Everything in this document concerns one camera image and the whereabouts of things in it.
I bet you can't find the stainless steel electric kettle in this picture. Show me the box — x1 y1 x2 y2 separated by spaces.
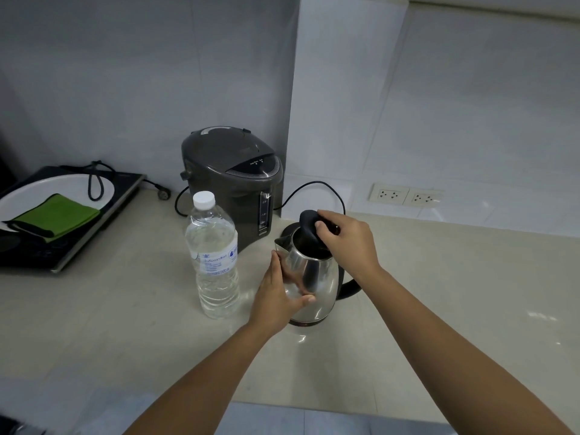
274 228 363 327

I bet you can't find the grey electric water boiler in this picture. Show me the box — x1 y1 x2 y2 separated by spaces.
180 126 284 253

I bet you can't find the black kettle lid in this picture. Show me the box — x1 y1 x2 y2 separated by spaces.
298 209 341 259

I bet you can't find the green folded cloth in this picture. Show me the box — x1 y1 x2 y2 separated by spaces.
2 193 101 243

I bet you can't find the white round plate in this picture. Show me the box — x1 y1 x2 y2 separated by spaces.
0 174 117 234

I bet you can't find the white wall socket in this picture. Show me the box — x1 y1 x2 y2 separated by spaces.
404 187 444 209
369 183 409 205

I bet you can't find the person's right hand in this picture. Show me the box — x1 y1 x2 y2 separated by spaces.
315 211 382 286

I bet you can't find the black water boiler cable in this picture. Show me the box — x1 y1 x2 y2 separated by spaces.
174 185 190 218

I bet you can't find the person's right forearm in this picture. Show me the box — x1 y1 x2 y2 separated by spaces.
357 265 571 435

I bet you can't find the person's left forearm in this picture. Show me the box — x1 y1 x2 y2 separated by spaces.
121 321 292 435

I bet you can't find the black induction cooktop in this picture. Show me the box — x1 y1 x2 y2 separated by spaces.
0 166 148 273

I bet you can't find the clear plastic water bottle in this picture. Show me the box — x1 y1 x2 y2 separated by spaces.
184 191 240 320

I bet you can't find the black cooktop cord with plug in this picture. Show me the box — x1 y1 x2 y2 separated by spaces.
60 160 171 202

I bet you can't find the black kettle base cable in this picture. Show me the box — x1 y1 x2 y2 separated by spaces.
279 180 347 217

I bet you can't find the person's left hand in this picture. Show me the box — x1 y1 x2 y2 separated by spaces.
248 251 316 337

